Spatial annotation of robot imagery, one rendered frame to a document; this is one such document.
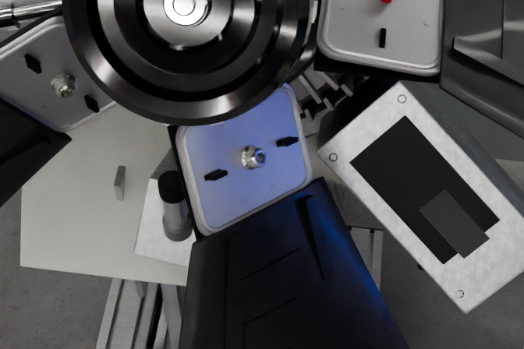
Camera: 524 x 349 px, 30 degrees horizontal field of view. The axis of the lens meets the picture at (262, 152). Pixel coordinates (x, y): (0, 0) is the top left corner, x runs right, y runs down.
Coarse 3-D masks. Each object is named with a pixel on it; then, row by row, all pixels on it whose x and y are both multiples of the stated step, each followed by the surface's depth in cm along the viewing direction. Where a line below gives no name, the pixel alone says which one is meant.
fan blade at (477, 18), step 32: (448, 0) 50; (480, 0) 51; (512, 0) 51; (448, 32) 49; (480, 32) 50; (512, 32) 50; (448, 64) 48; (480, 64) 48; (512, 64) 49; (480, 96) 48; (512, 96) 48; (512, 128) 48
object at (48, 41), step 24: (48, 24) 50; (24, 48) 51; (48, 48) 51; (72, 48) 52; (0, 72) 52; (24, 72) 52; (48, 72) 53; (72, 72) 54; (0, 96) 53; (24, 96) 54; (48, 96) 55; (72, 96) 55; (96, 96) 56; (48, 120) 57; (72, 120) 57
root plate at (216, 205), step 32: (288, 96) 56; (192, 128) 51; (224, 128) 53; (256, 128) 54; (288, 128) 56; (192, 160) 51; (224, 160) 53; (288, 160) 56; (192, 192) 51; (224, 192) 53; (256, 192) 55; (288, 192) 56; (224, 224) 53
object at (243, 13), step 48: (96, 0) 47; (144, 0) 47; (240, 0) 45; (288, 0) 45; (96, 48) 46; (144, 48) 46; (192, 48) 47; (240, 48) 46; (288, 48) 45; (144, 96) 47; (192, 96) 47; (240, 96) 46
